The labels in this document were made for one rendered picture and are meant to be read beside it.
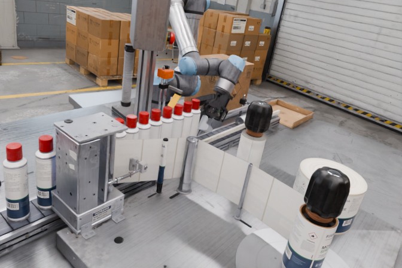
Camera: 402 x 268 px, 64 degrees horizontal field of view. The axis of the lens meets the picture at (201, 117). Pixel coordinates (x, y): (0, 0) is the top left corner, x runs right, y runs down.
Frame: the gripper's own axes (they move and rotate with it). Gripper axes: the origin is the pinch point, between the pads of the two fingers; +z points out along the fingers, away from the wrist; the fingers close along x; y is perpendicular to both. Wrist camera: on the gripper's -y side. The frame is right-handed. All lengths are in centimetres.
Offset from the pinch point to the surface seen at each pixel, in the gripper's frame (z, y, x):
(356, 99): -157, -29, 408
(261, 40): -183, -189, 342
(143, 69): -11.7, -12.9, -30.1
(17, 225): 40, 4, -59
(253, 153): -2.4, 31.3, -11.9
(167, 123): 1.8, 2.8, -23.5
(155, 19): -24, -1, -47
